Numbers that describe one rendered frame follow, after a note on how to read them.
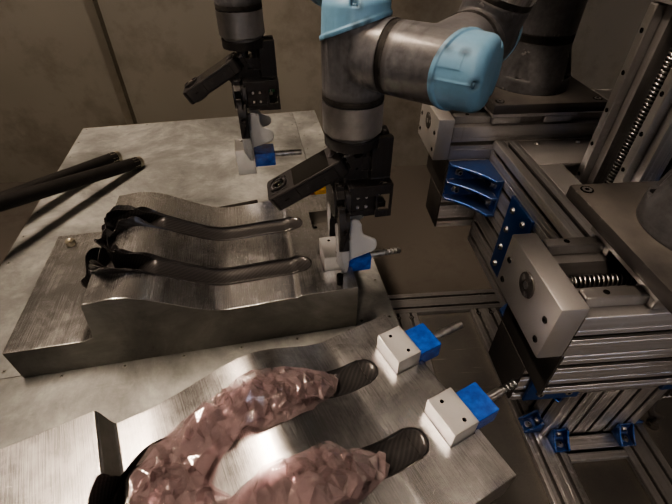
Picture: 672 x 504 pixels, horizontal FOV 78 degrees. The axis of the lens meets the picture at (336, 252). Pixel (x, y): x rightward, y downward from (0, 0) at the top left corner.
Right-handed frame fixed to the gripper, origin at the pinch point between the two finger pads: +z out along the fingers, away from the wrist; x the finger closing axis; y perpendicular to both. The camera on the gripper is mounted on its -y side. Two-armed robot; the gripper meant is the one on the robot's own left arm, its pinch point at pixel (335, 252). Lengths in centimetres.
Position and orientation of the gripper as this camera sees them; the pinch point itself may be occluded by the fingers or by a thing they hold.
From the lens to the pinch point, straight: 65.9
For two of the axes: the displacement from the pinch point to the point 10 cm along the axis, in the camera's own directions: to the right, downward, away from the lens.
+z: 0.0, 7.5, 6.6
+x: -1.9, -6.4, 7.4
